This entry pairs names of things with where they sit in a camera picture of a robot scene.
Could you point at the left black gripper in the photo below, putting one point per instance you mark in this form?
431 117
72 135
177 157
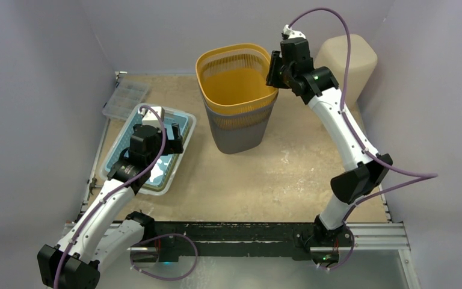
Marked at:
173 146

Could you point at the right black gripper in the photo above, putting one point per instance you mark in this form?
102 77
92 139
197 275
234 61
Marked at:
274 69

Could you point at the light blue plastic crate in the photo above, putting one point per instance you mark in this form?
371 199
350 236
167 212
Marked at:
155 171

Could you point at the yellow mesh basket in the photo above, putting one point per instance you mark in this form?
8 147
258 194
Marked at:
232 80

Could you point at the white plastic tray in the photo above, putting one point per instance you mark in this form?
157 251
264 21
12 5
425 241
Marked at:
175 167

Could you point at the grey mesh basket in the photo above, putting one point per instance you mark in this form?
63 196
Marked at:
237 133

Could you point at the beige plastic bin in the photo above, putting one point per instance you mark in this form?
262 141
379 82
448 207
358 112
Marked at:
363 60

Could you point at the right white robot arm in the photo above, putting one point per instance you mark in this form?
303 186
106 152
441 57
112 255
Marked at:
362 173

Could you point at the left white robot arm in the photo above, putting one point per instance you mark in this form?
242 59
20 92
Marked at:
81 256

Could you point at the clear compartment organizer box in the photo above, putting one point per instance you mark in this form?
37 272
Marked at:
127 95

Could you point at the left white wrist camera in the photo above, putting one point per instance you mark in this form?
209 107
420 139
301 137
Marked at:
152 116

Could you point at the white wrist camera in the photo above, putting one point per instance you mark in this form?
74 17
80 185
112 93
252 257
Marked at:
289 33
152 116

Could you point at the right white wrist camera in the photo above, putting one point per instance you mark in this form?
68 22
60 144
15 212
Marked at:
289 33

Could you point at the aluminium frame rail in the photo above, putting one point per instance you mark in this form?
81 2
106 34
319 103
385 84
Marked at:
379 236

